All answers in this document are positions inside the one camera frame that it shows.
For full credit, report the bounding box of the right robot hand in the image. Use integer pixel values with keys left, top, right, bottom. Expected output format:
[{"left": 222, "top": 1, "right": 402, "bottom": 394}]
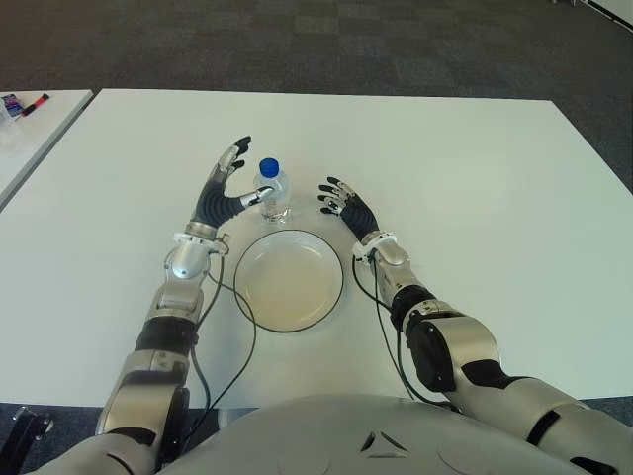
[{"left": 316, "top": 174, "right": 382, "bottom": 244}]

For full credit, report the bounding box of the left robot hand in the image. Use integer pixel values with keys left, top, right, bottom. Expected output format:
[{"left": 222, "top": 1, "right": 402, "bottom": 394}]
[{"left": 190, "top": 136, "right": 275, "bottom": 233}]

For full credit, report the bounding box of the clear water bottle blue cap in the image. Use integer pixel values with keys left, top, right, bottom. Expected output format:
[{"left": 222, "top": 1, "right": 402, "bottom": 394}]
[{"left": 251, "top": 156, "right": 293, "bottom": 225}]

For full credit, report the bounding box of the white plate black rim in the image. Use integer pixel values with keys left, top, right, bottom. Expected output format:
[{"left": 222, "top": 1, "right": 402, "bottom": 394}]
[{"left": 233, "top": 229, "right": 345, "bottom": 334}]

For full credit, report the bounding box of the white side table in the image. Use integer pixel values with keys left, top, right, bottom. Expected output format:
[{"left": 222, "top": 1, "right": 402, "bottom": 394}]
[{"left": 0, "top": 89, "right": 95, "bottom": 213}]

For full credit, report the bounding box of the red black marker pen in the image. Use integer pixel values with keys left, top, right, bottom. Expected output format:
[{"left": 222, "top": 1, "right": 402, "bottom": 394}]
[{"left": 20, "top": 92, "right": 50, "bottom": 118}]

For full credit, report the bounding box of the clear plastic bag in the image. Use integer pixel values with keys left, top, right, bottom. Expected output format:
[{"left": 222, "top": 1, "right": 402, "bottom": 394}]
[{"left": 0, "top": 116, "right": 24, "bottom": 155}]

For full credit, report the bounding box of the grey robot torso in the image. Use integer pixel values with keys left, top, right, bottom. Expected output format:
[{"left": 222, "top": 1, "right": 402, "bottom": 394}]
[{"left": 29, "top": 393, "right": 619, "bottom": 475}]

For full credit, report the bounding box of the blue packet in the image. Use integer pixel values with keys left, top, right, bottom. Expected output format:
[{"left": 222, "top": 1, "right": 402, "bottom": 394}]
[{"left": 0, "top": 93, "right": 25, "bottom": 120}]

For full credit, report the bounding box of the black wheeled base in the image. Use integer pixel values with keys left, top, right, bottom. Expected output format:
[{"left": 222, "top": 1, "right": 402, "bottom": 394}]
[{"left": 12, "top": 406, "right": 55, "bottom": 475}]

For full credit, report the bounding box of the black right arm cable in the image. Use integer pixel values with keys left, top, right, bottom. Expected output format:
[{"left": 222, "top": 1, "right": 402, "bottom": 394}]
[{"left": 351, "top": 255, "right": 464, "bottom": 410}]

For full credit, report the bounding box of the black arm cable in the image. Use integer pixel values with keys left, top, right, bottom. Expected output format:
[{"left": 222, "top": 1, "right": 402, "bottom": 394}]
[
  {"left": 189, "top": 250, "right": 258, "bottom": 439},
  {"left": 351, "top": 255, "right": 464, "bottom": 410}
]

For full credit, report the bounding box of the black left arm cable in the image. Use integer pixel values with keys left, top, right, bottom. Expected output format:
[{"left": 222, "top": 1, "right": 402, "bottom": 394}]
[{"left": 189, "top": 250, "right": 258, "bottom": 439}]

